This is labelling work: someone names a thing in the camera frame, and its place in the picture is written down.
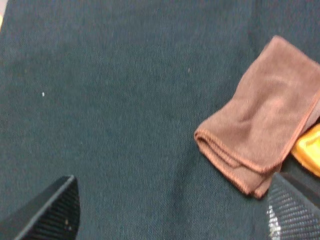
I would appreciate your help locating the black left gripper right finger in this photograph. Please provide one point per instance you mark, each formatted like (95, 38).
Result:
(292, 210)

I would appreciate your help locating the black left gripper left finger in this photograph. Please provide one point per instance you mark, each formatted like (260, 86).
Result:
(54, 214)

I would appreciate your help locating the orange toy waffle slice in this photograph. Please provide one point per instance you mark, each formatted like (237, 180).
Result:
(306, 150)

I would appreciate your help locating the brown folded cloth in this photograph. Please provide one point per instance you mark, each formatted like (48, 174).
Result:
(276, 101)

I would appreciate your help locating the black tablecloth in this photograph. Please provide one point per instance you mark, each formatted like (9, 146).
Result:
(111, 91)

